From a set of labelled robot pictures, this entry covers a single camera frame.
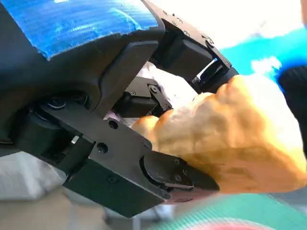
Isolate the pink bowl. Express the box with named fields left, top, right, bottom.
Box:
left=172, top=214, right=307, bottom=230

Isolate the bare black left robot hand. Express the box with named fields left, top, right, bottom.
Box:
left=0, top=0, right=240, bottom=219

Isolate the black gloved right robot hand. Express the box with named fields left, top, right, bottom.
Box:
left=275, top=66, right=307, bottom=125

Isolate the rectangular golden toast bread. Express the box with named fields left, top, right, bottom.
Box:
left=131, top=74, right=307, bottom=194

